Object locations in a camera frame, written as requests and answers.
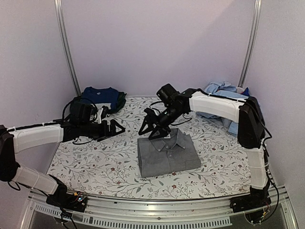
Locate left robot arm white sleeves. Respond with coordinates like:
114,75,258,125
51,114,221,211
0,102,105,196

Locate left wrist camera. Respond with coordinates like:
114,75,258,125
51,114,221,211
96,106,109,124

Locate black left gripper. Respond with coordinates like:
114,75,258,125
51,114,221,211
80,119,126,142

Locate robot arm white sleeves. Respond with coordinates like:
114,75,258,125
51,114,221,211
0,102,105,196
156,83,272,191

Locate dark green plaid garment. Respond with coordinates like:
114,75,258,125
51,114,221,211
70,92,126,114

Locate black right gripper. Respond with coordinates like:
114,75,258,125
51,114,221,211
139,104,185,139

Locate right aluminium frame post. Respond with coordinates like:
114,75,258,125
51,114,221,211
238,0,262,87

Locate floral patterned table cloth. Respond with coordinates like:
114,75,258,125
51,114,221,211
48,97,268,199

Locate aluminium front rail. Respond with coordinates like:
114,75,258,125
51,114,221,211
20,186,301,229

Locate grey button-up shirt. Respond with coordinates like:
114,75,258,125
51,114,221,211
137,128,201,178

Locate right robot arm white sleeves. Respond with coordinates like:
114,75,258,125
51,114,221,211
156,83,272,191

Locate left aluminium frame post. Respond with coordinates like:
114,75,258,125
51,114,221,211
54,0,81,96

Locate aluminium frame post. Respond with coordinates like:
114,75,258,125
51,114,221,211
238,0,262,87
54,0,81,96

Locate light blue shirt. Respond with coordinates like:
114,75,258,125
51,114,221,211
196,81,250,136

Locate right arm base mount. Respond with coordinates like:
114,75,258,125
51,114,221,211
230,187,271,224

